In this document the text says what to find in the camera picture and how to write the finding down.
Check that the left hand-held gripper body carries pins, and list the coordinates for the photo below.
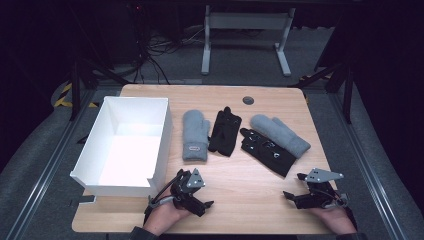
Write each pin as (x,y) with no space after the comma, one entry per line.
(180,186)

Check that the black metal stand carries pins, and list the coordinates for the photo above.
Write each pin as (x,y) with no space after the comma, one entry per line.
(75,90)
(347,96)

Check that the dark cabinet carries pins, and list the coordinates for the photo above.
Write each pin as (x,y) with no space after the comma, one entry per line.
(123,33)

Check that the plain black glove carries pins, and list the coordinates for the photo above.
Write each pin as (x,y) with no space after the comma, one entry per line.
(224,133)

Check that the white box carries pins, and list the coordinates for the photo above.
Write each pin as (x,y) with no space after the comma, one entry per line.
(128,156)

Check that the grey knit mitten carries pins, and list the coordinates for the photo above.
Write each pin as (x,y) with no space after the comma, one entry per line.
(281,133)
(195,133)

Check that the white metal desk frame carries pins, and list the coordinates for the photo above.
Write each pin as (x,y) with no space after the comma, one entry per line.
(246,20)

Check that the black glove with small print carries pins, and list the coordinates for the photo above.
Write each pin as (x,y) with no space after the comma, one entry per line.
(266,153)

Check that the yellow and black floor tape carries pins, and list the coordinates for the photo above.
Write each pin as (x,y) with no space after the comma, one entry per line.
(63,96)

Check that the grey round table grommet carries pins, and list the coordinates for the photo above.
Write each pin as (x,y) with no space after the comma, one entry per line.
(248,100)

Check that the person's right hand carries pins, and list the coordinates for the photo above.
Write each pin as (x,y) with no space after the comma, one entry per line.
(338,220)

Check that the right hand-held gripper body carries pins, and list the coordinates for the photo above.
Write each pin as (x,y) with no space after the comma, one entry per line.
(321,175)

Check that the person's left hand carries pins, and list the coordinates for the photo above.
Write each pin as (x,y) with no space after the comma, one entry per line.
(165,215)

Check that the aluminium floor rail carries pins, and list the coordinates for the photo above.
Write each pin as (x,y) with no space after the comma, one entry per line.
(370,180)
(43,180)

